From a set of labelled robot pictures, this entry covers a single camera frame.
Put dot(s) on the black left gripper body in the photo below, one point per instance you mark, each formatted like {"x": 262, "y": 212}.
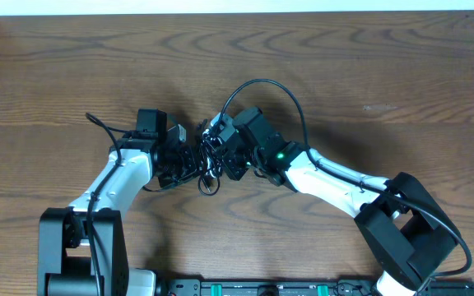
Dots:
{"x": 178, "y": 165}

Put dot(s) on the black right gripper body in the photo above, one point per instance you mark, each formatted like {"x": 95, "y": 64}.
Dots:
{"x": 237, "y": 163}

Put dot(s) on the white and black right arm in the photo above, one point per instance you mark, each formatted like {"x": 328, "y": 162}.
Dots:
{"x": 406, "y": 230}

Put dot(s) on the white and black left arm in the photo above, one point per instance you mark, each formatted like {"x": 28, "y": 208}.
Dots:
{"x": 81, "y": 247}

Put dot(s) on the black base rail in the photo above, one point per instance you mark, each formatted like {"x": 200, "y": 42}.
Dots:
{"x": 261, "y": 288}

